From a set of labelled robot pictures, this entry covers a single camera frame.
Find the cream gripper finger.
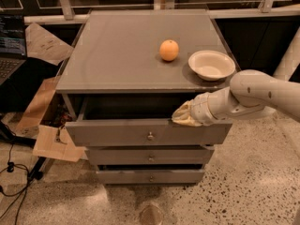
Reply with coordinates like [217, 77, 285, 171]
[172, 105, 189, 120]
[172, 119, 196, 127]

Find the grey top drawer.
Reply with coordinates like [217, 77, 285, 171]
[65, 96, 233, 147]

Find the grey drawer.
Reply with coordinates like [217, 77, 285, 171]
[65, 96, 233, 147]
[85, 145, 214, 165]
[97, 169, 204, 185]

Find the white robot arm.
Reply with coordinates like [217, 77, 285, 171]
[172, 70, 300, 127]

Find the grey drawer cabinet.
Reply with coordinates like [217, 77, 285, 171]
[56, 10, 229, 172]

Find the grey middle drawer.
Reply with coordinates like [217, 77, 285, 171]
[85, 145, 214, 165]

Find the grey bottom drawer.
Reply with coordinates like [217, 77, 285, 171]
[97, 169, 204, 185]

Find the white bowl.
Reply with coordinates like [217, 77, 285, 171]
[188, 51, 235, 82]

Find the orange fruit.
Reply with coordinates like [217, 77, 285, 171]
[159, 39, 179, 62]

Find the white diagonal pole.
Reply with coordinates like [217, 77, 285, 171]
[273, 27, 300, 81]

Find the brown cardboard box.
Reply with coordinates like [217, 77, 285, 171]
[17, 77, 85, 162]

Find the brown paper sheet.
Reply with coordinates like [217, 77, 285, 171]
[25, 23, 74, 66]

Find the black laptop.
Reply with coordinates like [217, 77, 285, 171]
[0, 14, 27, 84]

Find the metal window rail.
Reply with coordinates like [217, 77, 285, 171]
[25, 0, 300, 24]

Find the black cable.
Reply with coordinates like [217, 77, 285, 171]
[0, 122, 45, 225]

